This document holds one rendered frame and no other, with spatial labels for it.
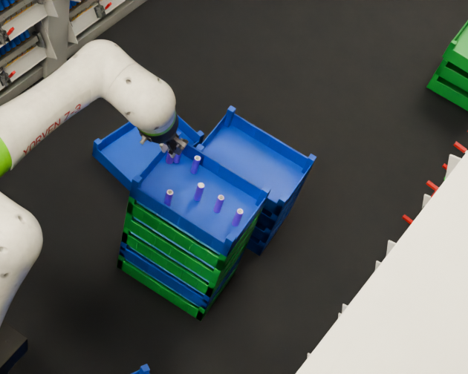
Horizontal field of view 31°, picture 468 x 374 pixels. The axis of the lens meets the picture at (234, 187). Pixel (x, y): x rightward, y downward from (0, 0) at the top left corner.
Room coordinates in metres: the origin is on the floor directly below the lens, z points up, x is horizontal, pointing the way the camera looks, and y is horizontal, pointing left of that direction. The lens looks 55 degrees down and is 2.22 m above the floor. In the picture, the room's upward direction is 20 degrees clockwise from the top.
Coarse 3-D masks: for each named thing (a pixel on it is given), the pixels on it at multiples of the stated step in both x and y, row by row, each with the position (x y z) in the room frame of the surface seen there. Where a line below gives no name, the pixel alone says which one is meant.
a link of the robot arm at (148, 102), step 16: (128, 80) 1.07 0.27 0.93; (144, 80) 1.07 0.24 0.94; (160, 80) 1.09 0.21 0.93; (112, 96) 1.04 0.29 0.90; (128, 96) 1.03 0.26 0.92; (144, 96) 1.04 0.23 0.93; (160, 96) 1.05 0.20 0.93; (128, 112) 1.02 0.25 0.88; (144, 112) 1.01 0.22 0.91; (160, 112) 1.03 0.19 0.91; (144, 128) 1.01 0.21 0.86; (160, 128) 1.04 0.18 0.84
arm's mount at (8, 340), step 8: (0, 328) 0.71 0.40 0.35; (8, 328) 0.71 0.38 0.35; (0, 336) 0.69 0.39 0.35; (8, 336) 0.69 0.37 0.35; (16, 336) 0.70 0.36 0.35; (24, 336) 0.71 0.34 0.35; (0, 344) 0.67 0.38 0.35; (8, 344) 0.68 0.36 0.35; (16, 344) 0.68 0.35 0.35; (24, 344) 0.69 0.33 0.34; (0, 352) 0.65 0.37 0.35; (8, 352) 0.66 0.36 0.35; (16, 352) 0.67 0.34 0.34; (24, 352) 0.69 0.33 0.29; (0, 360) 0.63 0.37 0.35; (8, 360) 0.64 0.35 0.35; (16, 360) 0.67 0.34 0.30; (0, 368) 0.62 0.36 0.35; (8, 368) 0.64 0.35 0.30
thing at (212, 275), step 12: (132, 216) 1.14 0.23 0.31; (132, 228) 1.13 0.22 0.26; (144, 228) 1.12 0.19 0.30; (252, 228) 1.24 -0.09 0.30; (156, 240) 1.11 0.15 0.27; (168, 240) 1.14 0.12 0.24; (168, 252) 1.10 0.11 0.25; (180, 252) 1.09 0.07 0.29; (192, 264) 1.08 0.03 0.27; (204, 264) 1.11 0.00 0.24; (228, 264) 1.12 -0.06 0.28; (204, 276) 1.07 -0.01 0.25; (216, 276) 1.07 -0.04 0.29
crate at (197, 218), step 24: (144, 168) 1.20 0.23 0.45; (168, 168) 1.26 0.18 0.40; (216, 168) 1.29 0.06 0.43; (144, 192) 1.13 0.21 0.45; (192, 192) 1.21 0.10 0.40; (216, 192) 1.24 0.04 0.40; (240, 192) 1.26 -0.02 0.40; (264, 192) 1.24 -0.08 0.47; (168, 216) 1.11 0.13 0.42; (192, 216) 1.14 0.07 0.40; (216, 216) 1.17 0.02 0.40; (216, 240) 1.07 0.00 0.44
